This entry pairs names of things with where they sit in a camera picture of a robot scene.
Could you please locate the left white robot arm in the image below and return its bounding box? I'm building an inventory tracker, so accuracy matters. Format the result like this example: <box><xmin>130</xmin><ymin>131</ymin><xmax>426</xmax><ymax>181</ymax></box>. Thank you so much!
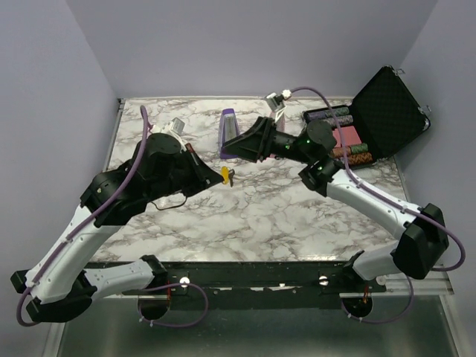
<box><xmin>10</xmin><ymin>133</ymin><xmax>223</xmax><ymax>327</ymax></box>

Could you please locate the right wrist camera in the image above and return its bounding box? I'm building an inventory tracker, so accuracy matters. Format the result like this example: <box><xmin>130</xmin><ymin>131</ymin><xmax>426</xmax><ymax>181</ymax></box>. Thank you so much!
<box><xmin>265</xmin><ymin>92</ymin><xmax>285</xmax><ymax>121</ymax></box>

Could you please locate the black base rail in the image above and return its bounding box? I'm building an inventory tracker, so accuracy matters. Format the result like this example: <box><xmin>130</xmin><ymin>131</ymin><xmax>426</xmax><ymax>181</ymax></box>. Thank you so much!
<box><xmin>122</xmin><ymin>260</ymin><xmax>387</xmax><ymax>312</ymax></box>

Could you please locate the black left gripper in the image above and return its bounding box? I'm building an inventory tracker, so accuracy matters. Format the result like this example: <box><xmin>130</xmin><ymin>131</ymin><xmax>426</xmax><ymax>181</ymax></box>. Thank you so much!
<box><xmin>147</xmin><ymin>144</ymin><xmax>225</xmax><ymax>202</ymax></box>

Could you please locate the purple metronome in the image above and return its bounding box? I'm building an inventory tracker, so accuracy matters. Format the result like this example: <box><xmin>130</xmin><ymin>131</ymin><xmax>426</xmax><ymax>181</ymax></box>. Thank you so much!
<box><xmin>217</xmin><ymin>108</ymin><xmax>240</xmax><ymax>160</ymax></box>

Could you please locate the pink card deck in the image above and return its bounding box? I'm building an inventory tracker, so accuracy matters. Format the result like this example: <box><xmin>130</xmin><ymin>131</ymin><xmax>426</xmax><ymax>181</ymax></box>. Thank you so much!
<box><xmin>332</xmin><ymin>126</ymin><xmax>362</xmax><ymax>147</ymax></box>

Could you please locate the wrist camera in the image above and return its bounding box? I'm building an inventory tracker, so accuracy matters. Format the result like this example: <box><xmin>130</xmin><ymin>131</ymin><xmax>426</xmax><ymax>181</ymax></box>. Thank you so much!
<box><xmin>265</xmin><ymin>92</ymin><xmax>285</xmax><ymax>121</ymax></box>
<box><xmin>164</xmin><ymin>118</ymin><xmax>185</xmax><ymax>137</ymax></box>

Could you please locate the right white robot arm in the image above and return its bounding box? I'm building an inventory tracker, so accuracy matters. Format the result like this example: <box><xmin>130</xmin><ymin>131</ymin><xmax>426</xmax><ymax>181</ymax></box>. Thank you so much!
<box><xmin>222</xmin><ymin>117</ymin><xmax>449</xmax><ymax>292</ymax></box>

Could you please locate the pink metronome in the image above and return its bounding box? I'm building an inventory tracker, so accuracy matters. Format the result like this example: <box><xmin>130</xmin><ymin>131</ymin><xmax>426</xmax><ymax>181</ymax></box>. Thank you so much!
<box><xmin>272</xmin><ymin>108</ymin><xmax>286</xmax><ymax>132</ymax></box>

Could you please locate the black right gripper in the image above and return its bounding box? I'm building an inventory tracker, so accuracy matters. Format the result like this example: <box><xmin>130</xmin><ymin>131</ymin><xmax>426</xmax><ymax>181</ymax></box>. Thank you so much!
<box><xmin>223</xmin><ymin>115</ymin><xmax>313</xmax><ymax>164</ymax></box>

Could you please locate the yellow-capped key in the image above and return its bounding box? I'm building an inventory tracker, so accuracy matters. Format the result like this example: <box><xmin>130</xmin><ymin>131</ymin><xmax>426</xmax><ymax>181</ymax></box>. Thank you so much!
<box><xmin>221</xmin><ymin>166</ymin><xmax>230</xmax><ymax>184</ymax></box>

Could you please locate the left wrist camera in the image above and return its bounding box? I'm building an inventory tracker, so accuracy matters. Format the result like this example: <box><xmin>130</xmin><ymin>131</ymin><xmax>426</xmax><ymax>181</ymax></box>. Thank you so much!
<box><xmin>164</xmin><ymin>118</ymin><xmax>185</xmax><ymax>137</ymax></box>

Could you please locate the black poker chip case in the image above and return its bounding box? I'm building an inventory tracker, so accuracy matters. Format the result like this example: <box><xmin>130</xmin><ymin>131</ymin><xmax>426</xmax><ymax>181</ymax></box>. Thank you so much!
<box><xmin>300</xmin><ymin>65</ymin><xmax>431</xmax><ymax>170</ymax></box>

